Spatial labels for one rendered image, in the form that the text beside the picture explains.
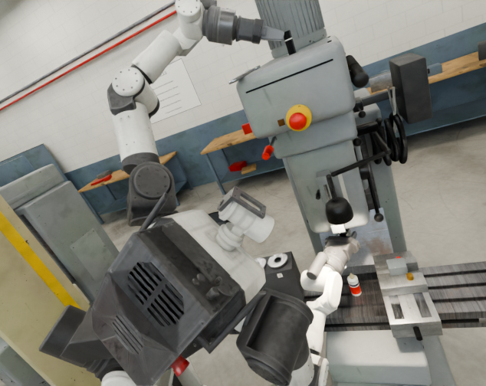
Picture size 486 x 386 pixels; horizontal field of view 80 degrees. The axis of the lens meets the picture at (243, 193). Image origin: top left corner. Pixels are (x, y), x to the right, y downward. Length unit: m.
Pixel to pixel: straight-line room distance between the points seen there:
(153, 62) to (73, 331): 0.70
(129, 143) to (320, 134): 0.50
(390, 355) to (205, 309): 0.90
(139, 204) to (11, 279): 1.48
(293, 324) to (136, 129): 0.57
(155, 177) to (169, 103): 5.31
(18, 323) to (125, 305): 1.51
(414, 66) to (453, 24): 4.23
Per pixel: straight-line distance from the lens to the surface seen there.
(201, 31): 0.92
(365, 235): 1.56
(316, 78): 0.72
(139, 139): 0.76
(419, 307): 1.22
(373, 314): 1.30
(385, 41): 5.21
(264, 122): 0.75
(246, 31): 0.89
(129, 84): 0.81
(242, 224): 0.63
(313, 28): 1.11
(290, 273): 1.29
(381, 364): 1.28
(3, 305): 2.05
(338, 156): 0.91
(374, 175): 1.46
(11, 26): 7.79
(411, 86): 1.18
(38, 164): 7.90
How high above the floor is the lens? 1.92
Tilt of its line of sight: 22 degrees down
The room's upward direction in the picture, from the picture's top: 23 degrees counter-clockwise
